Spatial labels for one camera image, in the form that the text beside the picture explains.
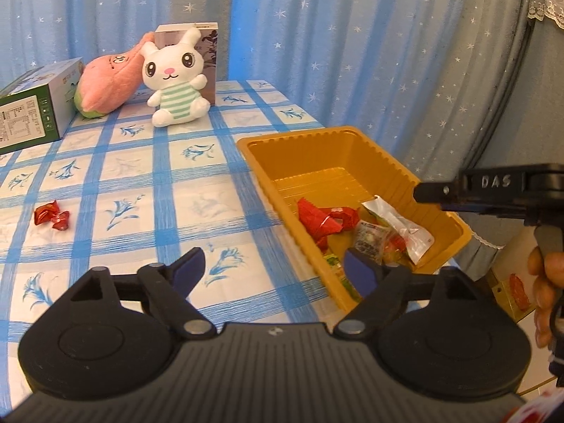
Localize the large red snack packet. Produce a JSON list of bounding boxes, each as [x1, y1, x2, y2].
[[296, 197, 349, 248]]

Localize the green white cardboard box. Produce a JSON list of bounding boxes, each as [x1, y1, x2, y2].
[[0, 57, 85, 156]]

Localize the clear dark-print snack packet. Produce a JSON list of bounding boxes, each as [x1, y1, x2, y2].
[[355, 220, 384, 258]]

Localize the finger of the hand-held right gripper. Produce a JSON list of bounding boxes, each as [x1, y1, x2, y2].
[[440, 200, 529, 220], [413, 179, 468, 206]]

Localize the white green snack packet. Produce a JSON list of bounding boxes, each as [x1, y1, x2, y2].
[[361, 195, 435, 266]]

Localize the pink peach plush toy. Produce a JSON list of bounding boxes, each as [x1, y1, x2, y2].
[[74, 31, 156, 119]]

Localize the blue star curtain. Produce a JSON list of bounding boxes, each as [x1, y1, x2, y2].
[[0, 0, 441, 177]]

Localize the yellow cardboard box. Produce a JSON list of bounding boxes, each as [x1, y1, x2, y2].
[[485, 225, 540, 322]]

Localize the blue checked tablecloth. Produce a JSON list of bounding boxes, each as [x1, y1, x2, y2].
[[0, 79, 459, 406]]

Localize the red foil twisted candy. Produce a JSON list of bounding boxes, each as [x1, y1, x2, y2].
[[34, 200, 71, 232]]

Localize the small red printed packet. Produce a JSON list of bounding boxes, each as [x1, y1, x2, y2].
[[381, 233, 412, 265]]

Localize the grey star curtain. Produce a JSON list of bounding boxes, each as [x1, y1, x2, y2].
[[388, 0, 564, 256]]

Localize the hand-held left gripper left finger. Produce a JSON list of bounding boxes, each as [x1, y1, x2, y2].
[[69, 247, 216, 340]]

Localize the orange plastic tray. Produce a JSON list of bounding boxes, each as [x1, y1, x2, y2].
[[237, 125, 472, 313]]

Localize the red white printed clothing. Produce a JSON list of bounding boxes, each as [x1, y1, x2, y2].
[[500, 385, 564, 423]]

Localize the brown grey cardboard box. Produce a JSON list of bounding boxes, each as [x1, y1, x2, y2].
[[154, 22, 220, 105]]

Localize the person's right hand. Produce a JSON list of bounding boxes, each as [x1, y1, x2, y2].
[[527, 247, 564, 349]]

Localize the white bunny plush toy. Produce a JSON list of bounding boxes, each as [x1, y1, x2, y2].
[[140, 27, 211, 128]]

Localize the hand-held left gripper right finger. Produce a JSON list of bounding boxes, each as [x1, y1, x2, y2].
[[332, 247, 483, 340]]

